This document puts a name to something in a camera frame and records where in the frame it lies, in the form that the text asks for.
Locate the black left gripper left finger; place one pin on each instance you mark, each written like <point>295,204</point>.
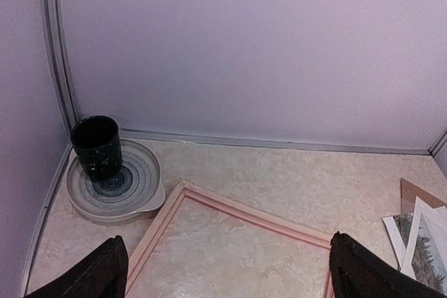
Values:
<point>102,273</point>

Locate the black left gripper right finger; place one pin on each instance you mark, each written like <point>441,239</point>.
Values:
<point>357,272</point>

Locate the pink wooden picture frame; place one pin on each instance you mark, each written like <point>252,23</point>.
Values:
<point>202,244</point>

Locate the landscape photo print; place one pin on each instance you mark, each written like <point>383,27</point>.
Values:
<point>425,249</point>

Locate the grey spiral ceramic plate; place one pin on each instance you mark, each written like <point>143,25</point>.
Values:
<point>135,189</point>

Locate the brown cardboard backing board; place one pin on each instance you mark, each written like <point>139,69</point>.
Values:
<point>409,193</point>

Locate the white mat board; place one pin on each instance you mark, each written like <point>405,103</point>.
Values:
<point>394,233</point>

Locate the dark green speckled cup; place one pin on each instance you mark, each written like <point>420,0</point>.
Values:
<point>97,145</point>

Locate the right aluminium corner post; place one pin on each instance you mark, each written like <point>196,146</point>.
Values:
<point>437,145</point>

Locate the aluminium corner post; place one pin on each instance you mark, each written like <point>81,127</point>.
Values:
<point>437,145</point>
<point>57,55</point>

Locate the left aluminium corner post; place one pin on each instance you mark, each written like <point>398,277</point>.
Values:
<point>57,55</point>

